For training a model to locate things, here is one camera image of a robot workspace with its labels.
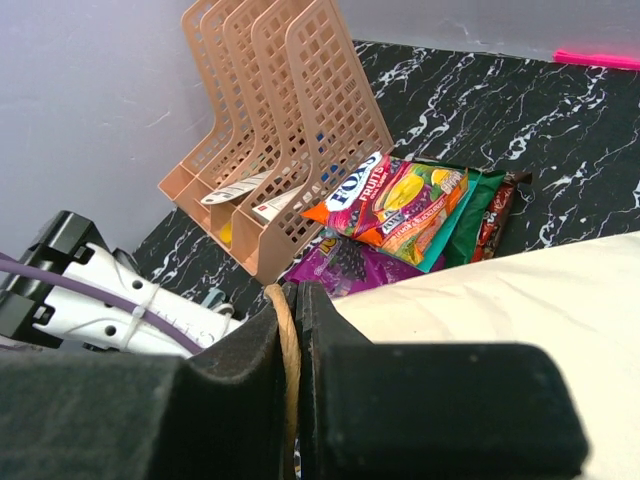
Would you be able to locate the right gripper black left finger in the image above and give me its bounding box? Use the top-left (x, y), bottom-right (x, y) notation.
top-left (1, 305), bottom-right (295, 479)

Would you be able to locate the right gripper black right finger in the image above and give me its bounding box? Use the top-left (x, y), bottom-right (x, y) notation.
top-left (295, 283), bottom-right (589, 479)

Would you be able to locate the purple snack bag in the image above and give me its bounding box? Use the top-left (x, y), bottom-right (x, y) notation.
top-left (284, 230), bottom-right (423, 298)

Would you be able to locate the green real chips bag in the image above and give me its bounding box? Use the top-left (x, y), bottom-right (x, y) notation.
top-left (443, 170), bottom-right (507, 268)

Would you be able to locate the red doritos snack bag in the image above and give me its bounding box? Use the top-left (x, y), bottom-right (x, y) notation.
top-left (471, 183), bottom-right (516, 263)

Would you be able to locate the orange fox's fruits candy bag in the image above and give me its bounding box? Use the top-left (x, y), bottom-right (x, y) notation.
top-left (302, 152), bottom-right (469, 266)

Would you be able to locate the brown paper bag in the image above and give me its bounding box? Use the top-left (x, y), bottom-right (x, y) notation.
top-left (264, 230), bottom-right (640, 480)

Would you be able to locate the teal snack bag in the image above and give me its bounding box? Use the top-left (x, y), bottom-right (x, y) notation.
top-left (417, 183), bottom-right (475, 273)

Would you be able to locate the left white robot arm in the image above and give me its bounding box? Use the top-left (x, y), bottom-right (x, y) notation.
top-left (1, 211), bottom-right (242, 358)

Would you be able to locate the yellow round object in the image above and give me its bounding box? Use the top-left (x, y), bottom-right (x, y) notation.
top-left (219, 222), bottom-right (232, 245)

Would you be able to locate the white red card box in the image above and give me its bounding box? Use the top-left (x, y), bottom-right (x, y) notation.
top-left (252, 187), bottom-right (301, 225)

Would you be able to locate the white calculator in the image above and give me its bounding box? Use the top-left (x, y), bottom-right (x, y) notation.
top-left (200, 170), bottom-right (272, 206)

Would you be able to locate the blue object in organizer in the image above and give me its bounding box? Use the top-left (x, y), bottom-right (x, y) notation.
top-left (316, 131), bottom-right (338, 183)

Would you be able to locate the pink plastic file organizer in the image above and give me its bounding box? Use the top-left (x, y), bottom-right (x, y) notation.
top-left (159, 1), bottom-right (393, 284)

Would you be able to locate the red light strip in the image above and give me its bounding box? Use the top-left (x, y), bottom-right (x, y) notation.
top-left (552, 50), bottom-right (640, 71)

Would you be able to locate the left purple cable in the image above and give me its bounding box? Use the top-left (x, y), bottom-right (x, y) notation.
top-left (0, 252), bottom-right (204, 354)

